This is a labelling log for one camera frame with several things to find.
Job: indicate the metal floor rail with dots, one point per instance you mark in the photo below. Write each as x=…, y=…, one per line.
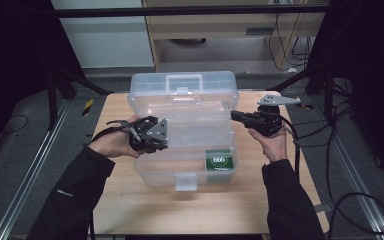
x=30, y=173
x=356, y=166

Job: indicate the person's left hand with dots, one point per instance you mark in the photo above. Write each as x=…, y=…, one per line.
x=113, y=145

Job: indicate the black curtain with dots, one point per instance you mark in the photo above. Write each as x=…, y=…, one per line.
x=13, y=66
x=373, y=66

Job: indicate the clear plastic storage box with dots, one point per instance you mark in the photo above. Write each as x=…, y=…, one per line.
x=186, y=110

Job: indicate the grey metal table bracket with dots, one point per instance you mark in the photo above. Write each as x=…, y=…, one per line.
x=323, y=208

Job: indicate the person's right hand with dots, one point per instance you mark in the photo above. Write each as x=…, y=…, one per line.
x=273, y=148

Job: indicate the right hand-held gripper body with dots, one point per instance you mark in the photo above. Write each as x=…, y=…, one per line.
x=267, y=121

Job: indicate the black metal stand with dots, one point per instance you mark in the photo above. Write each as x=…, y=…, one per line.
x=300, y=78
x=51, y=100

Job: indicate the light wooden desk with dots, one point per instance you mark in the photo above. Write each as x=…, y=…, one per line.
x=220, y=25

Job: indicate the black horizontal bar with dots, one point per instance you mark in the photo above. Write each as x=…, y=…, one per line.
x=180, y=11

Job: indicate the green card packet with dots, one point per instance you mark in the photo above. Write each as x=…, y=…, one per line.
x=219, y=160

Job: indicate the yellow black floor tape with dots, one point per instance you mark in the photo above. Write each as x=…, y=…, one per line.
x=87, y=106
x=306, y=106

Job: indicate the white cabinet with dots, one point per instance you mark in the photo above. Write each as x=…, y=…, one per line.
x=106, y=43

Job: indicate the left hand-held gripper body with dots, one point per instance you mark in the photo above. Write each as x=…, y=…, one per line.
x=146, y=133

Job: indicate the white plug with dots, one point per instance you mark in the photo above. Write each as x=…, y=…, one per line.
x=292, y=70

